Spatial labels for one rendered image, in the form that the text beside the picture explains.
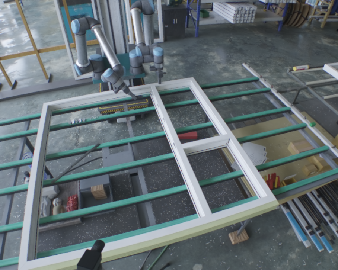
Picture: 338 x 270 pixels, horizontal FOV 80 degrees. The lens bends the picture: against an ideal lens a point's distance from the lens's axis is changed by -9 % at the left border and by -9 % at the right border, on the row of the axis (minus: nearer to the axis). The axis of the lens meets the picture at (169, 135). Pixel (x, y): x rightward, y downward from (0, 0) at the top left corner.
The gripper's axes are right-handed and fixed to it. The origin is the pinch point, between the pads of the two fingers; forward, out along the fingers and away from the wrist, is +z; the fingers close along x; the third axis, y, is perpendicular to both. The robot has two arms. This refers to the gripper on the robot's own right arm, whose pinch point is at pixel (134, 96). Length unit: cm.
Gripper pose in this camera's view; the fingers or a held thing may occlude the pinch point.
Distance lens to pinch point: 207.0
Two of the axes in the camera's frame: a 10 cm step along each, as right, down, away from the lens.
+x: -2.7, -4.4, 8.6
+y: 7.1, -6.9, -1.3
